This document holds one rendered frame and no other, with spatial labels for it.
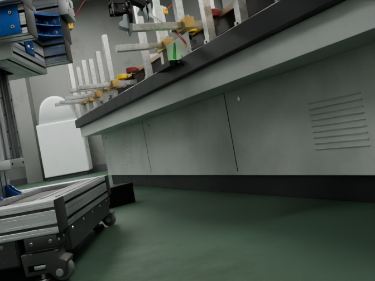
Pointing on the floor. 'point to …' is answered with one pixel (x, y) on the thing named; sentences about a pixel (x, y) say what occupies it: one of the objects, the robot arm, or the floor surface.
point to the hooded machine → (62, 142)
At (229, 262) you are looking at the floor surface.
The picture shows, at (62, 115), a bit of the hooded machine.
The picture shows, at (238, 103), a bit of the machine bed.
